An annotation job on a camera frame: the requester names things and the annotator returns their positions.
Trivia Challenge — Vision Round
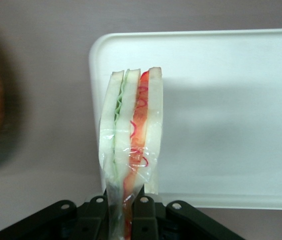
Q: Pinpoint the triangle sandwich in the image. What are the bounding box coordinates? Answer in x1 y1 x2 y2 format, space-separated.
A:
97 65 164 240

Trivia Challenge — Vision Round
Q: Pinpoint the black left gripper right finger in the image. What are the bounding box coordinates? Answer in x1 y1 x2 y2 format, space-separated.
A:
130 195 161 240

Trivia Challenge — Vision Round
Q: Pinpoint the cream rectangular tray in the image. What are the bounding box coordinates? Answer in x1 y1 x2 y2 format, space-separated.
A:
88 27 282 211

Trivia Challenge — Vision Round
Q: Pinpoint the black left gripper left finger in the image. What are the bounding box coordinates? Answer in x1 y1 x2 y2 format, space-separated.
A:
72 195 111 240

